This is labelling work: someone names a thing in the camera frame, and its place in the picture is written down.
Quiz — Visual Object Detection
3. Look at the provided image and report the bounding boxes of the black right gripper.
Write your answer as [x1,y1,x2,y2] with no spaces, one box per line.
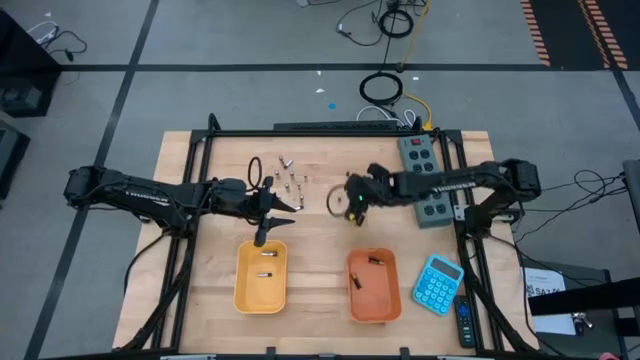
[344,163,401,227]

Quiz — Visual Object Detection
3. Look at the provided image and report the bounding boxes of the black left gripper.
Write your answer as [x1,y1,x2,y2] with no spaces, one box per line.
[212,175,297,247]

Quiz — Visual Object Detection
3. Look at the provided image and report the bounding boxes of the yellow plastic bin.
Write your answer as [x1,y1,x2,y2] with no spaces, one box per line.
[233,239,289,316]

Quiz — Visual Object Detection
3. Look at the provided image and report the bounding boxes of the orange plastic bin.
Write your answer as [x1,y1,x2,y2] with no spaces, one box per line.
[346,247,403,324]

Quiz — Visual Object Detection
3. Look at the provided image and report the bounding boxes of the grey power strip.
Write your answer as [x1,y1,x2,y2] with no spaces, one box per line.
[397,133,457,230]

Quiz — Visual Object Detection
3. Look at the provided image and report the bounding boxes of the black ribbed bar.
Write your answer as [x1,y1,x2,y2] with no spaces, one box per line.
[273,120,401,133]

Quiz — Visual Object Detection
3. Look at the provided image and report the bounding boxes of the blue calculator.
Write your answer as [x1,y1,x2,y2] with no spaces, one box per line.
[411,253,466,318]

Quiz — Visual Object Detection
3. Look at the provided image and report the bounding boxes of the black remote control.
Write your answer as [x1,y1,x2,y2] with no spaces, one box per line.
[452,294,477,350]

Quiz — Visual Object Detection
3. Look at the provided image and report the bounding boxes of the white printed paper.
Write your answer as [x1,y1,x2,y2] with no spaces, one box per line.
[523,266,577,336]

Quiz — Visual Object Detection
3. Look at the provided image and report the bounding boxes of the bunch of keys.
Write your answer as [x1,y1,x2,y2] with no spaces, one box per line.
[571,311,596,337]

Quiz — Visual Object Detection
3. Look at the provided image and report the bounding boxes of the black flat bar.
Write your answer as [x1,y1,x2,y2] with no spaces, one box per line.
[527,276,640,317]

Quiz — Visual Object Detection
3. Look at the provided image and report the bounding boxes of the dark side table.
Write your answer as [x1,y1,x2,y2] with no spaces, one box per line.
[519,257,640,359]

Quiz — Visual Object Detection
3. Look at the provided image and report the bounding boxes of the black equipment box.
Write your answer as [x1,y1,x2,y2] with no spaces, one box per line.
[0,119,31,201]

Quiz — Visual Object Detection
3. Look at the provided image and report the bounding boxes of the black mat orange stripes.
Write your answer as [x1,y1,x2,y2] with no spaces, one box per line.
[519,0,640,71]

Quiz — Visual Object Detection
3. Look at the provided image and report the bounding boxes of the black cabinet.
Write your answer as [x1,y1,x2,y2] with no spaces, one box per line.
[0,9,64,119]

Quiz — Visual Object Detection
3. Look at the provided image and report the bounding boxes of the black aluminium table frame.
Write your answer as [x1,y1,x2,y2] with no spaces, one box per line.
[113,112,541,359]

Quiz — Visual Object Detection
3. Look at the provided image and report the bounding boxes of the white floor cable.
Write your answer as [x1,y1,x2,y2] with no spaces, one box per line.
[25,20,59,45]
[355,104,417,129]

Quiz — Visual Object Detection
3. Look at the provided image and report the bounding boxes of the black floor cable coil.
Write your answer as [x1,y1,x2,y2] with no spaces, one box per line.
[377,8,416,39]
[358,71,404,107]

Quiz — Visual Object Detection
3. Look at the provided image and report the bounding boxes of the loose black floor cable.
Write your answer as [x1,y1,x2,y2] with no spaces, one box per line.
[38,29,89,64]
[335,0,384,48]

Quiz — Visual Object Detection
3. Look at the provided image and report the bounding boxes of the yellow floor cable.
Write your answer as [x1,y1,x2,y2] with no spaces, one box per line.
[398,0,434,132]

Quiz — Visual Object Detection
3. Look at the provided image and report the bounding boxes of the black cable bundle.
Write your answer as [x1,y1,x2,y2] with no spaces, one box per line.
[514,168,629,244]

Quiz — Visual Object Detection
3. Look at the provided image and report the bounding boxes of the grey post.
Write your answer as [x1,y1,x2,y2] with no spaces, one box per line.
[622,158,640,236]

